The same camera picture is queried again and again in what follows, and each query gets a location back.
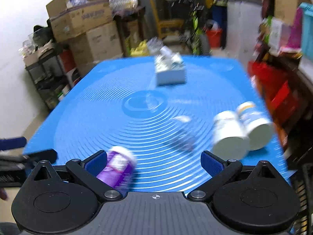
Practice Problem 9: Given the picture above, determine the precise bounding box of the red bucket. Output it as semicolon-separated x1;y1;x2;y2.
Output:
205;28;222;48

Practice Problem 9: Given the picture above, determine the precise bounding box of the white paper cup left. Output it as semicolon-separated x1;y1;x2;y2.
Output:
211;110;249;160

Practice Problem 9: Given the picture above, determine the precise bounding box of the white freezer cabinet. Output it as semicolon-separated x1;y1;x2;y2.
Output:
226;0;262;67

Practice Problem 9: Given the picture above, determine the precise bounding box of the clear plastic cup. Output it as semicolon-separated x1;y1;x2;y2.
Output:
169;115;196;151

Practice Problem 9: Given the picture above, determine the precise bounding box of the black shelf rack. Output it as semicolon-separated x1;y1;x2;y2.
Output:
23;42;74;111

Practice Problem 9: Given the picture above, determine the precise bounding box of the yellow toy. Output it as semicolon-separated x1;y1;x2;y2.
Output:
130;40;150;57

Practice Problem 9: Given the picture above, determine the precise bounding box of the white green small box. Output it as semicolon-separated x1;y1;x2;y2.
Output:
263;16;291;55

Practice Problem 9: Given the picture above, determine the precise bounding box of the upper cardboard box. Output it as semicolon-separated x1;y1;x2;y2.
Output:
46;0;113;42

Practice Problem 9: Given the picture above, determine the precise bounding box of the blue silicone baking mat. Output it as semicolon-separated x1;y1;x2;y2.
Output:
23;55;290;194

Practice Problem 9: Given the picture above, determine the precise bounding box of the lower cardboard box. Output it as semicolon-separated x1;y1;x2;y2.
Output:
68;21;124;76

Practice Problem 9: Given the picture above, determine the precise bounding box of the black bicycle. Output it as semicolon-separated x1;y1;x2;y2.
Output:
171;0;211;56

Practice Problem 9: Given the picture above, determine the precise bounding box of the white blue paper cup right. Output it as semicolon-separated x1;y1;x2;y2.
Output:
237;101;274;151

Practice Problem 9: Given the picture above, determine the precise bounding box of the white tissue box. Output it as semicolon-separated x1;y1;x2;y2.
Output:
154;46;186;86

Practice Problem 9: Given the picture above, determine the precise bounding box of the purple paper cup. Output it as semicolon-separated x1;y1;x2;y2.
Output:
97;146;137;196

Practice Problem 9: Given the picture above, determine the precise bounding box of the teal plastic storage bin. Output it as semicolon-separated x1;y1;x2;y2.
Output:
299;3;313;61

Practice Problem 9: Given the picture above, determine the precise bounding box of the wooden chair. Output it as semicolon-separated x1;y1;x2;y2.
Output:
147;0;185;40

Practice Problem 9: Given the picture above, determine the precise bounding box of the red orange shopping bag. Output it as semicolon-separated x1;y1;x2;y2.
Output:
247;61;300;126

